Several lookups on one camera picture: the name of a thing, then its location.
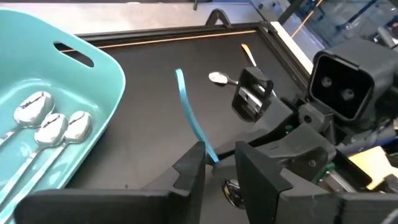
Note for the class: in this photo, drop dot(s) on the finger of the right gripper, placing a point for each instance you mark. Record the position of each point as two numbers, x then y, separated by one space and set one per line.
267 109
304 149

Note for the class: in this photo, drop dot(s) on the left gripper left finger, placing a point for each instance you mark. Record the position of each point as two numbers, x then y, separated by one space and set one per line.
124 208

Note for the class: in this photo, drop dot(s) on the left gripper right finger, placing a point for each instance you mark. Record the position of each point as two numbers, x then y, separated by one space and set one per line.
311 208

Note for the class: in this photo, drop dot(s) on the plain silver spoon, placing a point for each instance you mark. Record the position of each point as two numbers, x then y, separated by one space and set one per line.
79 124
34 109
51 127

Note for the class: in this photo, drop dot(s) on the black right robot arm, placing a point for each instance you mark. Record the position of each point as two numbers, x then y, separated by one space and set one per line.
367 137

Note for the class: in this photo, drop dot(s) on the teal plastic bin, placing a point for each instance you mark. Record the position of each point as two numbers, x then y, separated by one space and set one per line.
31 46

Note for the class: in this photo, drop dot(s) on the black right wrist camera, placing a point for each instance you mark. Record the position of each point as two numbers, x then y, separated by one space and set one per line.
342 87

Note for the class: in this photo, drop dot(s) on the small black frame bracket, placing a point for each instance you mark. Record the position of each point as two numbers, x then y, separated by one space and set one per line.
217 15

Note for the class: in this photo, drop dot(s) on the black metal table frame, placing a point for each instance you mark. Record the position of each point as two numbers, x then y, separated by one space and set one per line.
186 29

